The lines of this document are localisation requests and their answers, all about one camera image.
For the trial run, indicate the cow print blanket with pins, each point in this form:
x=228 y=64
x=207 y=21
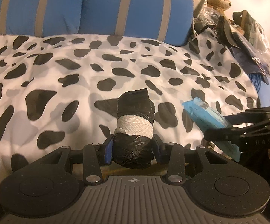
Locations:
x=63 y=90

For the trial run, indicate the black roll with white band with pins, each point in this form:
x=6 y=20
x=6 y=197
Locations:
x=132 y=147

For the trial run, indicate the blue striped cushion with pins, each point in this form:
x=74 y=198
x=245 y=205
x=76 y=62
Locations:
x=40 y=17
x=165 y=20

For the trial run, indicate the brown teddy bear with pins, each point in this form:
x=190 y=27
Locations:
x=220 y=5

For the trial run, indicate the blue tissue pack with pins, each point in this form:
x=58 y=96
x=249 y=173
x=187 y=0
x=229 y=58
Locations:
x=207 y=118

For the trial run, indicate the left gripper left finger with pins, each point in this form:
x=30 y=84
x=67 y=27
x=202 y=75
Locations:
x=96 y=155

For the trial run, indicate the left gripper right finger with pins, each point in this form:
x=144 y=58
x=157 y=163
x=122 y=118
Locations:
x=173 y=155

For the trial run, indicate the clutter pile on sofa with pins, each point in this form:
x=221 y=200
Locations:
x=245 y=39

